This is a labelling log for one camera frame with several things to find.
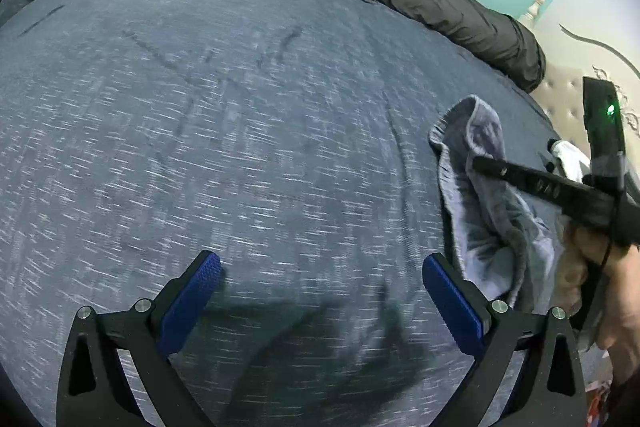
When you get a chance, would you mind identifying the cream tufted headboard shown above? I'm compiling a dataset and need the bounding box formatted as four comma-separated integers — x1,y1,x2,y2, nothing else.
517,0,640,170

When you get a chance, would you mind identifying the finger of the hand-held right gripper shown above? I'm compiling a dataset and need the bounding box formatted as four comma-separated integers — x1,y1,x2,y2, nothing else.
472,155,597,220

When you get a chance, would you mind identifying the bed with blue sheet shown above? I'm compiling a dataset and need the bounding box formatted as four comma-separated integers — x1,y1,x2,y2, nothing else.
0,0,568,427

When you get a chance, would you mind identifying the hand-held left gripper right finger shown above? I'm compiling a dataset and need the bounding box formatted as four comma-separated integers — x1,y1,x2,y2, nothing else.
421,253,587,427

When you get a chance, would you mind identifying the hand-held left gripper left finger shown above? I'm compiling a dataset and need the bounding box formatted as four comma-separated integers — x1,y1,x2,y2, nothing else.
56,250,222,427

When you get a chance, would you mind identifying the white folded garment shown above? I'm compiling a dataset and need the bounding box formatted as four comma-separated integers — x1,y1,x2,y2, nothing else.
550,139,593,182

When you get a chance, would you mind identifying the grey garment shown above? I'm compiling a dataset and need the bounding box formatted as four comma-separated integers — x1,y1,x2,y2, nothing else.
428,95,566,314

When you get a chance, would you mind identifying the person's right hand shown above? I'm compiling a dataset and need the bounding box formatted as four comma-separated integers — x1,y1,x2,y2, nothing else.
554,216,640,390

